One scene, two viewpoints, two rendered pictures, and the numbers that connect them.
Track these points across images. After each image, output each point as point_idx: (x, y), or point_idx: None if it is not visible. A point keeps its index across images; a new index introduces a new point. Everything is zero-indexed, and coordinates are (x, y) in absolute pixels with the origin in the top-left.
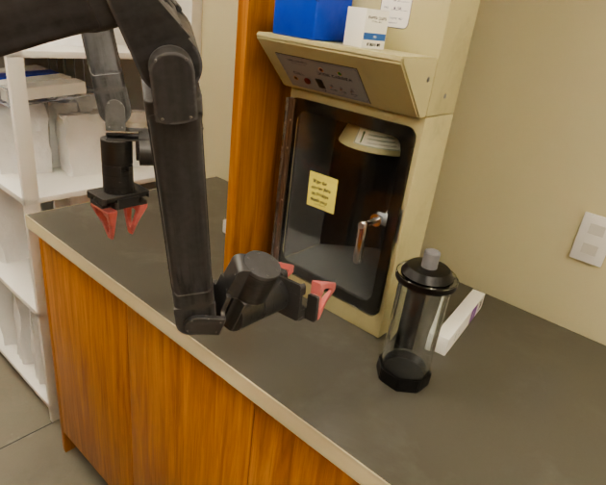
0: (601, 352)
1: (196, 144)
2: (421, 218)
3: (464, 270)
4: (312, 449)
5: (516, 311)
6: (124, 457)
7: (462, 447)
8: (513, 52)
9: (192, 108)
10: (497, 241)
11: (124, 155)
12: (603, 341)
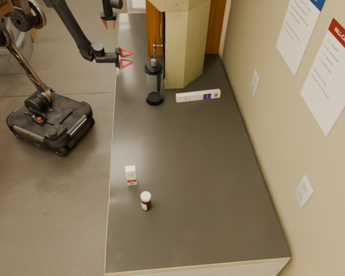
0: (237, 130)
1: (61, 11)
2: (179, 50)
3: (235, 82)
4: None
5: (232, 104)
6: None
7: (141, 120)
8: None
9: (50, 5)
10: (241, 73)
11: (106, 3)
12: (250, 128)
